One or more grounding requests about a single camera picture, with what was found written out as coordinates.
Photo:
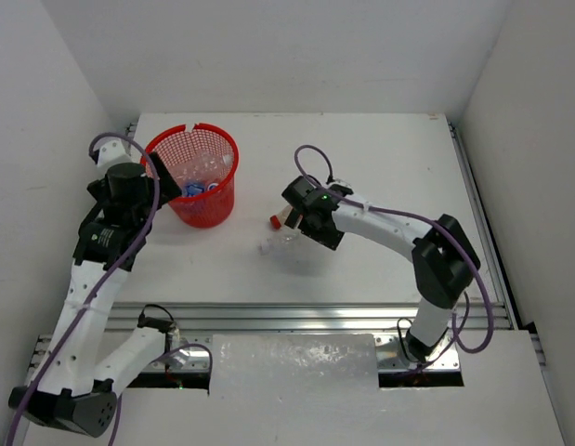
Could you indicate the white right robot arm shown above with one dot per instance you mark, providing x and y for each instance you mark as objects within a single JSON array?
[{"x": 442, "y": 258}]

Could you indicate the red label red cap bottle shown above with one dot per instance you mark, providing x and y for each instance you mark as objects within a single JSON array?
[{"x": 277, "y": 220}]

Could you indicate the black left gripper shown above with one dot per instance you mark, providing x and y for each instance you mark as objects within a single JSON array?
[{"x": 163, "y": 174}]

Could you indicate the clear bottle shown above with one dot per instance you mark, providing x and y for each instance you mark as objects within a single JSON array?
[{"x": 208, "y": 166}]

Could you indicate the clear bottle sideways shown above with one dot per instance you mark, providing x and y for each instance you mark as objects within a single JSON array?
[{"x": 280, "y": 241}]

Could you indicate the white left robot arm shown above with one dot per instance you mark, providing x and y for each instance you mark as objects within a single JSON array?
[{"x": 70, "y": 390}]

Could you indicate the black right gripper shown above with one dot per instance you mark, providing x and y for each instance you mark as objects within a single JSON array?
[{"x": 327, "y": 236}]

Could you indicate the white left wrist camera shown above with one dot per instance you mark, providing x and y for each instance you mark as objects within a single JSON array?
[{"x": 110, "y": 152}]

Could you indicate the aluminium front rail frame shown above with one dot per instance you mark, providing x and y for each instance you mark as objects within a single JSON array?
[{"x": 362, "y": 339}]

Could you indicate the red mesh plastic bin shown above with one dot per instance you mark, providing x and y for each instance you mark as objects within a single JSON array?
[{"x": 178, "y": 147}]

